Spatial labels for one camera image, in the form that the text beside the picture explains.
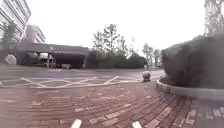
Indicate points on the low dark canopy building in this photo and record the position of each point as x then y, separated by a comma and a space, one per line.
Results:
63, 53

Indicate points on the grey asphalt road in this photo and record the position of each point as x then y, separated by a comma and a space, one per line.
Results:
83, 72

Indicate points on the large grey office building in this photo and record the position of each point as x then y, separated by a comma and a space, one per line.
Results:
11, 11

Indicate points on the small pale building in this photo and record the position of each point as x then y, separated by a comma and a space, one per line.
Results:
35, 33

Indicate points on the dark green hedge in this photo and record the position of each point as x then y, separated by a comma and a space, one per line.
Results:
196, 61

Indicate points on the small tree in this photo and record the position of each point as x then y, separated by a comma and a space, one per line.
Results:
151, 53

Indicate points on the robot's own part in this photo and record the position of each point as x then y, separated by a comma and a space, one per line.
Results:
136, 124
76, 123

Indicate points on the red brick path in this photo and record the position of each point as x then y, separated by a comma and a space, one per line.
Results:
100, 106

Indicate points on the pale boulder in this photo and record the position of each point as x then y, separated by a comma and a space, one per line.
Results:
10, 59

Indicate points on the row of trees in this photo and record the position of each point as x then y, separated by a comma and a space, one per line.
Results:
8, 36

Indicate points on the tall bare-trunked tree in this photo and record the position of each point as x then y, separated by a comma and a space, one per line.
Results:
213, 16

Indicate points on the dark bushes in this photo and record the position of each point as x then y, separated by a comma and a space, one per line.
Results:
113, 61

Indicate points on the grey stone ball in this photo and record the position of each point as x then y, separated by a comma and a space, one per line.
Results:
146, 75

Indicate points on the grey stone kerb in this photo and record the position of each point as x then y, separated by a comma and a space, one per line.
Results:
180, 90

